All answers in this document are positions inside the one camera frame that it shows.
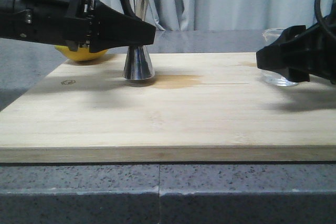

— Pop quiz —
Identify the wooden cutting board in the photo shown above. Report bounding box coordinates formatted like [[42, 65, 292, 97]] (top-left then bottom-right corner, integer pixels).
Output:
[[1, 52, 335, 163]]

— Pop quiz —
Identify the yellow lemon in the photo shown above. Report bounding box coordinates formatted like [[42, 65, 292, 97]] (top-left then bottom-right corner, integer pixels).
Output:
[[54, 45, 107, 62]]

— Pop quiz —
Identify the glass measuring beaker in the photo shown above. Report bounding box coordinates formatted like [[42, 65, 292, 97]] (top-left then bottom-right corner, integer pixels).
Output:
[[261, 28, 298, 87]]

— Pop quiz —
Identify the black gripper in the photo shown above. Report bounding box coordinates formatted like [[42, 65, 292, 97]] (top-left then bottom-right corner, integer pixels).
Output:
[[1, 0, 156, 53], [256, 3, 335, 84]]

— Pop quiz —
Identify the steel cocktail jigger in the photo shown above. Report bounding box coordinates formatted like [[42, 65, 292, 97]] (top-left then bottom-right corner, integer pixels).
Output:
[[120, 0, 155, 81]]

